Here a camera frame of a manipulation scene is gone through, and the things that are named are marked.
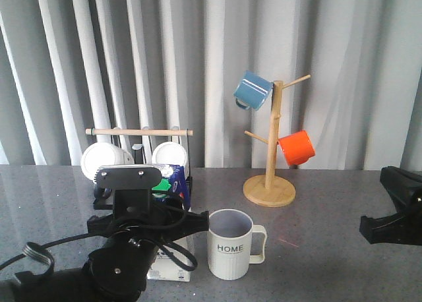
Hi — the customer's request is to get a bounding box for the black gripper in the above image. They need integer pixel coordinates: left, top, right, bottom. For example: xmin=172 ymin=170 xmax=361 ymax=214
xmin=359 ymin=166 xmax=421 ymax=245
xmin=84 ymin=210 xmax=209 ymax=299

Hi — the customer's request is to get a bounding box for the Pascual whole milk carton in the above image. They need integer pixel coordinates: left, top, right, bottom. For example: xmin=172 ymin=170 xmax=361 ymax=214
xmin=147 ymin=164 xmax=191 ymax=282

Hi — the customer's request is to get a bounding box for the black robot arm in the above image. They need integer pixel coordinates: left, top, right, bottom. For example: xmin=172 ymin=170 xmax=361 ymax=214
xmin=1 ymin=210 xmax=209 ymax=301

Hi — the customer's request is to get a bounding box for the white HOME cup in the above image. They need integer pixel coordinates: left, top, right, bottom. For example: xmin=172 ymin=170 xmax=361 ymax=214
xmin=207 ymin=208 xmax=267 ymax=280

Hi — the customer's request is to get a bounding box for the white smiley hanging mug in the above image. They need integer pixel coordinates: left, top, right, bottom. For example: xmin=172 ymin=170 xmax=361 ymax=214
xmin=80 ymin=142 xmax=135 ymax=181

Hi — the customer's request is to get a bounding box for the white ribbed hanging mug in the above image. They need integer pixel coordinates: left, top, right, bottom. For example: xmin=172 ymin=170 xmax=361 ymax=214
xmin=152 ymin=141 xmax=189 ymax=178

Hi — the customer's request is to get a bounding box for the orange mug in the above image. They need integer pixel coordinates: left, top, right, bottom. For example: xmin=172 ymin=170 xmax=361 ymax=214
xmin=278 ymin=130 xmax=315 ymax=166

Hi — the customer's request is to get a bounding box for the wooden mug tree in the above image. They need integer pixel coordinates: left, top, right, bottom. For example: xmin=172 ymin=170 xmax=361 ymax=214
xmin=243 ymin=75 xmax=311 ymax=208

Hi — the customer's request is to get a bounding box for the blue mug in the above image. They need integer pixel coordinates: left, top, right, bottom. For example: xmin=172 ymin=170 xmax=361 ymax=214
xmin=233 ymin=71 xmax=274 ymax=111

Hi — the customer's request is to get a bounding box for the grey white curtain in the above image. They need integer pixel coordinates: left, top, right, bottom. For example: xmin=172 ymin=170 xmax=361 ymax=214
xmin=1 ymin=0 xmax=421 ymax=171

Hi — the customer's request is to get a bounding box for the black cable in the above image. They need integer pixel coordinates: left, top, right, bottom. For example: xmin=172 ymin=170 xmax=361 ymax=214
xmin=0 ymin=202 xmax=198 ymax=272

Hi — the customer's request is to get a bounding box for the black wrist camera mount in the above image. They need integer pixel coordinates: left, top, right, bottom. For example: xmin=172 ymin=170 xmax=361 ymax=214
xmin=94 ymin=164 xmax=162 ymax=220

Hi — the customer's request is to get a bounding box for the black wire mug rack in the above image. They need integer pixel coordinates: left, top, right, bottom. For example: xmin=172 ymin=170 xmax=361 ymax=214
xmin=85 ymin=127 xmax=195 ymax=212

